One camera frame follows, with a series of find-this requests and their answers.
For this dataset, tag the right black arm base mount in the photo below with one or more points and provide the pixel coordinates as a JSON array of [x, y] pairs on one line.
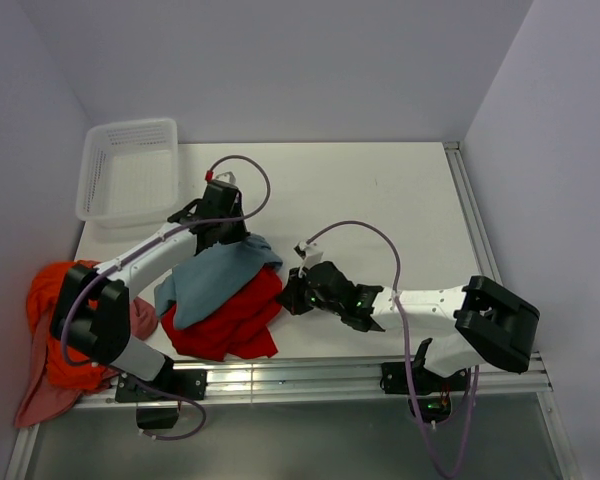
[[433, 392]]

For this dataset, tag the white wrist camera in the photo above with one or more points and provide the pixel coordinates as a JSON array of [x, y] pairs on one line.
[[226, 177], [310, 254]]

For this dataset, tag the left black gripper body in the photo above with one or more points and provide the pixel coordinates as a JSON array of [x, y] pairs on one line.
[[232, 231]]

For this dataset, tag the pink t shirt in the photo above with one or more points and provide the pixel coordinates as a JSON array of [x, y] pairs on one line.
[[54, 386]]

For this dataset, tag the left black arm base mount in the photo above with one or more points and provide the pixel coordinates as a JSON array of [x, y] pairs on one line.
[[159, 404]]

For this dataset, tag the white plastic perforated basket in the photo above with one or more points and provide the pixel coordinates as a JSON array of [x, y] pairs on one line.
[[130, 173]]

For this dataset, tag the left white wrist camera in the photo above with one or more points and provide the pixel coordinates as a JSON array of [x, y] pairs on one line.
[[226, 177]]

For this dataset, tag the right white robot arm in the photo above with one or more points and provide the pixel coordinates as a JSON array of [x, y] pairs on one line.
[[432, 314]]

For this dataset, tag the red t shirt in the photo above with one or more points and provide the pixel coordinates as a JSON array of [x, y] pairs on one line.
[[239, 328]]

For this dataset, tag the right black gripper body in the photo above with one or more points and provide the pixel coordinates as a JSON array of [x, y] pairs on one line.
[[304, 298]]

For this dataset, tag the aluminium front rail frame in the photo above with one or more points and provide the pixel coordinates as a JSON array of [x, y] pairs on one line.
[[320, 419]]

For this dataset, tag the aluminium right side rail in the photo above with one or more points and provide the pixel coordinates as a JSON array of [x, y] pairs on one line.
[[475, 225]]

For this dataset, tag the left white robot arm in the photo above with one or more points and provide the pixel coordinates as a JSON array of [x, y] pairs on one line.
[[92, 314]]

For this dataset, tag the blue grey t shirt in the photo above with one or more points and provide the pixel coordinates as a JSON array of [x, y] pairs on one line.
[[200, 285]]

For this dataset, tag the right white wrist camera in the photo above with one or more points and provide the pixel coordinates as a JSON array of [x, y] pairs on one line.
[[310, 254]]

